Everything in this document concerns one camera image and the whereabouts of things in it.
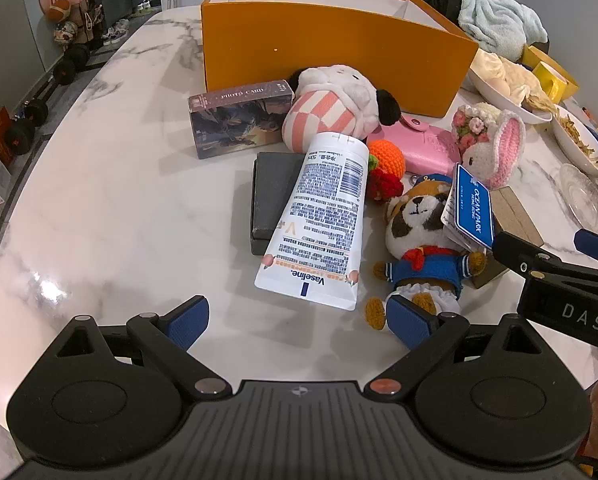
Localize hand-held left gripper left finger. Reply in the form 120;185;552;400
54;296;232;401

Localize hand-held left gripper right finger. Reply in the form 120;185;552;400
363;294;544;401

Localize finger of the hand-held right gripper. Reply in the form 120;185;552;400
492;231;567;281
574;229;598;273

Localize red panda plush keychain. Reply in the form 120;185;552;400
365;162;496;331

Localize crochet bunny doll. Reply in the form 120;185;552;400
451;102;526;190

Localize pink snap card holder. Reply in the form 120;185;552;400
366;112;462;177

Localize white lotion tube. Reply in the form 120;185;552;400
254;132;370;312

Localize dark grey wallet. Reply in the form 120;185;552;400
250;151;307;256

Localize dark photo card box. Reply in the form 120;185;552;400
187;79;296;161

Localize white pink striped plush dog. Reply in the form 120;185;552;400
280;64;402;153

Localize orange cardboard box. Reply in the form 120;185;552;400
200;0;480;120

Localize brown cardboard block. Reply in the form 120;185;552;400
471;186;544;288

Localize clear glass plate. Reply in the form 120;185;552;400
559;162;598;243

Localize white plate with fries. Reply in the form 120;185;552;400
551;105;598;180

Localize fried noodles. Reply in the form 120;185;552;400
556;112;598;163

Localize white bowl with food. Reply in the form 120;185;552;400
466;50;554;125

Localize crochet orange fruit charm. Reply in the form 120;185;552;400
365;140;406;203

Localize yellow mug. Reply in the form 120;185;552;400
531;61;570;106

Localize pale food pile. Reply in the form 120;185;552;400
471;51;560;113

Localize yellow box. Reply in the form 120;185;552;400
521;45;580;98

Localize light blue fluffy towel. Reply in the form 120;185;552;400
456;0;550;61

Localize black dumbbell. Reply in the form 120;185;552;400
4;99;50;156
53;44;91;86

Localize pair of white sneakers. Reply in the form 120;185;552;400
102;19;131;46

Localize brown patterned ball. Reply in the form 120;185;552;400
54;21;77;46

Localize orange basketball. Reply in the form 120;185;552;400
46;0;72;23

